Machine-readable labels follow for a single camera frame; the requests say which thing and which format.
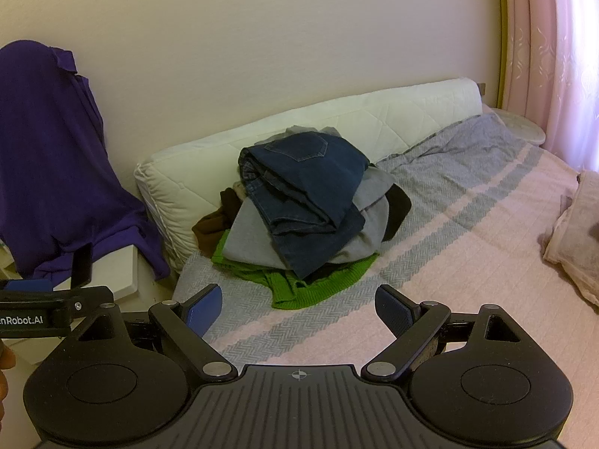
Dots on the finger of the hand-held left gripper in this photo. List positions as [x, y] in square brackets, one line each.
[25, 285]
[82, 266]

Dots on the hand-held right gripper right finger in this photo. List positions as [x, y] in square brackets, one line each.
[395, 311]

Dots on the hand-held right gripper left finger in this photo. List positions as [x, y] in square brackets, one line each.
[206, 311]

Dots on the grey sweatshirt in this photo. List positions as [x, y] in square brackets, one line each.
[248, 238]

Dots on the blue denim jeans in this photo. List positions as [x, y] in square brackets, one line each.
[304, 182]

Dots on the person's left hand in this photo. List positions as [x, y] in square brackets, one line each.
[4, 360]

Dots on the white nightstand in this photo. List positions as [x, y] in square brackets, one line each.
[117, 271]

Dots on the brown garment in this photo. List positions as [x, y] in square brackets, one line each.
[215, 224]

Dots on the pink grey striped blanket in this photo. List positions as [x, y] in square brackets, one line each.
[468, 252]

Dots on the green knit sweater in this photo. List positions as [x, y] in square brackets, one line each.
[299, 290]

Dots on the purple polo shirt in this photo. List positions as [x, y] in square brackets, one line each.
[51, 149]

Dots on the white quilted bolster cushion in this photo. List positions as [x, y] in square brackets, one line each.
[196, 173]

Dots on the pink crumpled cloth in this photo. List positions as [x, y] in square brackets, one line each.
[575, 243]

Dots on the white round side table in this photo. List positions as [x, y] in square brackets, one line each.
[519, 126]

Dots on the pink curtain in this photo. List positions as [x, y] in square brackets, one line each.
[552, 56]

